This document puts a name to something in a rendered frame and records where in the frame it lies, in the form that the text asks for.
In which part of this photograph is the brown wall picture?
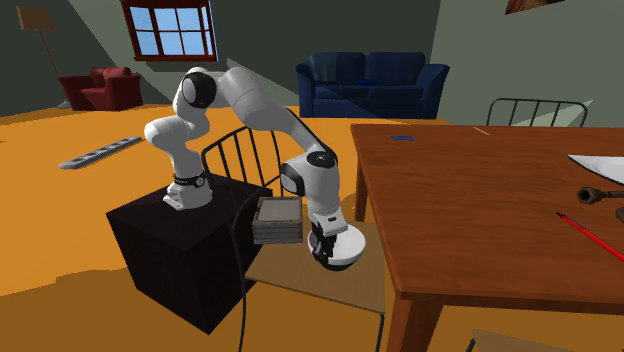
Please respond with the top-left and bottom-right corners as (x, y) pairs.
(503, 0), (567, 16)

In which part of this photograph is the brown wooden table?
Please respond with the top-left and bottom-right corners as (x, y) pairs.
(350, 122), (624, 352)

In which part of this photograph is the red armchair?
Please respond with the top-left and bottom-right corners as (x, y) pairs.
(57, 66), (145, 113)

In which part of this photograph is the grey square stacked box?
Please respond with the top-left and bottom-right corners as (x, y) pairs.
(251, 196), (305, 245)

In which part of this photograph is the red framed window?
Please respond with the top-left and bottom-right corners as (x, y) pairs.
(119, 0), (219, 63)

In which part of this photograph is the black robot stand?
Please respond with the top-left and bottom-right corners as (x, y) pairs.
(106, 174), (275, 336)

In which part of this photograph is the dark blue sofa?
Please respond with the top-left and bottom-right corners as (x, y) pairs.
(295, 51), (451, 121)

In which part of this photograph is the white bowl black underside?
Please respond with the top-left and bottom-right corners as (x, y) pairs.
(307, 224), (367, 273)

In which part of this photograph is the brown metal tool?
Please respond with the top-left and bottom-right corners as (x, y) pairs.
(576, 185), (624, 205)

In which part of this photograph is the brown floor lamp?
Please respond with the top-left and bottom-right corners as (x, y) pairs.
(16, 5), (75, 110)

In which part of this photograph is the grey power strip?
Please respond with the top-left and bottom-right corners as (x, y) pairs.
(57, 135), (144, 171)

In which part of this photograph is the white plate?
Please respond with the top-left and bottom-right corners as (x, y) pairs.
(567, 153), (624, 187)

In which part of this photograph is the red pen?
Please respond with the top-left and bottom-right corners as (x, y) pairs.
(556, 211), (624, 262)

